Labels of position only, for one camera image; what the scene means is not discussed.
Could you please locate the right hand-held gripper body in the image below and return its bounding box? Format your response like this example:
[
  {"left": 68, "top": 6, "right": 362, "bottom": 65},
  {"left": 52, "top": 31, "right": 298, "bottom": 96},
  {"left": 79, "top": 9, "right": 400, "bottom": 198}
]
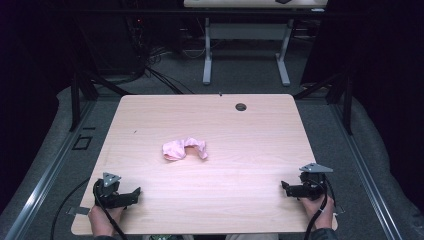
[{"left": 290, "top": 162, "right": 334, "bottom": 202}]

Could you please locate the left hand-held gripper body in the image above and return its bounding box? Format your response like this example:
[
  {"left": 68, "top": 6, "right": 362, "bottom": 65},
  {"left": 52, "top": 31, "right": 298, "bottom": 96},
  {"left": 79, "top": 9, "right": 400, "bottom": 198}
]
[{"left": 93, "top": 172, "right": 130, "bottom": 210}]

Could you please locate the pink cloth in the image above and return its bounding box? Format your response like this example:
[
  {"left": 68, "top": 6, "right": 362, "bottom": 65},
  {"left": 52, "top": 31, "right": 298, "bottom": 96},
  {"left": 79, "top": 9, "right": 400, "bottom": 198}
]
[{"left": 162, "top": 136, "right": 209, "bottom": 162}]

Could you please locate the person's left hand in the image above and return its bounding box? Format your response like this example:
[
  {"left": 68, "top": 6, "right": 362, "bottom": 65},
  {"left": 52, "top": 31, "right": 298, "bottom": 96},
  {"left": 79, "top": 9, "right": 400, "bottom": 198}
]
[{"left": 88, "top": 205, "right": 126, "bottom": 238}]

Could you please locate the person's right hand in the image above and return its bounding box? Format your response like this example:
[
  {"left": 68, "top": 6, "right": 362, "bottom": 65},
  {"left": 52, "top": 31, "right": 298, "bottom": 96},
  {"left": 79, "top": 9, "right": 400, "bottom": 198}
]
[{"left": 299, "top": 195, "right": 336, "bottom": 231}]

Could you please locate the dark equipment rack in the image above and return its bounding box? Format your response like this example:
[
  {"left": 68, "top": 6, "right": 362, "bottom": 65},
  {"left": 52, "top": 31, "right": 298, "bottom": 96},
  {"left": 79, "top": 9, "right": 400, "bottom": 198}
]
[{"left": 124, "top": 14, "right": 149, "bottom": 73}]

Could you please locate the white desk with grey legs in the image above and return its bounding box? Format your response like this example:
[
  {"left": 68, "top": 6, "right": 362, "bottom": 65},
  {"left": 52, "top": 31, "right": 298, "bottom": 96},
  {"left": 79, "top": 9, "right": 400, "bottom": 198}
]
[{"left": 183, "top": 0, "right": 329, "bottom": 87}]

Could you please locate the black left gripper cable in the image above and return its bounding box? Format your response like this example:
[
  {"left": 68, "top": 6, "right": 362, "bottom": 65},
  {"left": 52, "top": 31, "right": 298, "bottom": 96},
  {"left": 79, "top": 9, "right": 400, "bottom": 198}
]
[{"left": 94, "top": 181, "right": 129, "bottom": 240}]

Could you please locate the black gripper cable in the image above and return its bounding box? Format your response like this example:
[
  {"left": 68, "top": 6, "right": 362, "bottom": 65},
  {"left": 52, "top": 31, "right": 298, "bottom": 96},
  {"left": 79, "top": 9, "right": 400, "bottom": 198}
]
[
  {"left": 302, "top": 179, "right": 330, "bottom": 240},
  {"left": 94, "top": 181, "right": 129, "bottom": 240}
]

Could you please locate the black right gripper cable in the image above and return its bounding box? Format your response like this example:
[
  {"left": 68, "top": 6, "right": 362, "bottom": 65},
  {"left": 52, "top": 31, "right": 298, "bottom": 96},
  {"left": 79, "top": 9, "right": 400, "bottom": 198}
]
[{"left": 302, "top": 179, "right": 330, "bottom": 240}]

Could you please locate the small metal table bracket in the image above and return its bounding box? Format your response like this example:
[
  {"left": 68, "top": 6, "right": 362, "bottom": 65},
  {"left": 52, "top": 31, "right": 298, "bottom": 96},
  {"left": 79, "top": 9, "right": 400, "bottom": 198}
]
[{"left": 65, "top": 206, "right": 91, "bottom": 216}]

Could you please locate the black cable on floor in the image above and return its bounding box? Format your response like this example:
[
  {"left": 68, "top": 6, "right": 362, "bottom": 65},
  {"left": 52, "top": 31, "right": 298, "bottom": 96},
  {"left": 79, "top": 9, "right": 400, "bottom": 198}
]
[{"left": 49, "top": 177, "right": 92, "bottom": 240}]

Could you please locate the aluminium floor rail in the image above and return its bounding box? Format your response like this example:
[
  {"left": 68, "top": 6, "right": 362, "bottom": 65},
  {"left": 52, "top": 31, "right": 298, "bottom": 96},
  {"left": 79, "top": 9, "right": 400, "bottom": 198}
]
[
  {"left": 328, "top": 103, "right": 405, "bottom": 240},
  {"left": 2, "top": 99, "right": 98, "bottom": 240}
]

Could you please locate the black metal frame stand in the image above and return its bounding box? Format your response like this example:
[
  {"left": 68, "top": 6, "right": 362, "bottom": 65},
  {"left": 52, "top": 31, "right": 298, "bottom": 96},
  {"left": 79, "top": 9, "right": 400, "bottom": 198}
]
[
  {"left": 293, "top": 70, "right": 355, "bottom": 136},
  {"left": 68, "top": 70, "right": 135, "bottom": 133}
]

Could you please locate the bundle of black floor cables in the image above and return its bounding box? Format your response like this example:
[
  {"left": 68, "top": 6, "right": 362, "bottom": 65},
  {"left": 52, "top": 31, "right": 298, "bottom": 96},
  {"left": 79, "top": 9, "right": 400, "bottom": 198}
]
[{"left": 141, "top": 46, "right": 196, "bottom": 96}]

